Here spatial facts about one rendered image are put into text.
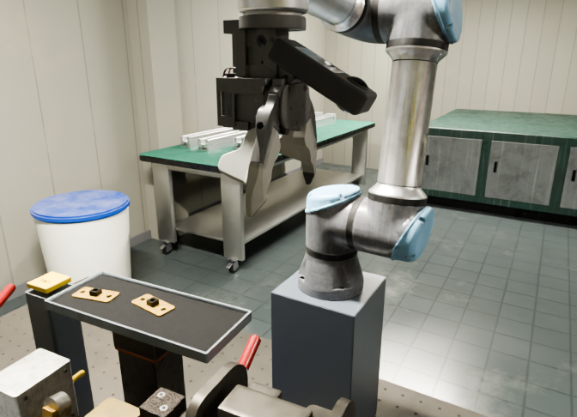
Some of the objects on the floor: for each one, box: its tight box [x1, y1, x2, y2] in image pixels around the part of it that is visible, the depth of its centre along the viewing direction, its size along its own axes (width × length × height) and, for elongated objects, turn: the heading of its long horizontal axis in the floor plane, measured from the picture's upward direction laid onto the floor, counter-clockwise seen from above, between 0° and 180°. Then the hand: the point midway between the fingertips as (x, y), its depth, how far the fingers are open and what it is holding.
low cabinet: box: [421, 109, 577, 227], centre depth 542 cm, size 222×210×87 cm
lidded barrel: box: [30, 190, 131, 283], centre depth 303 cm, size 59×58×71 cm
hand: (288, 200), depth 53 cm, fingers open, 14 cm apart
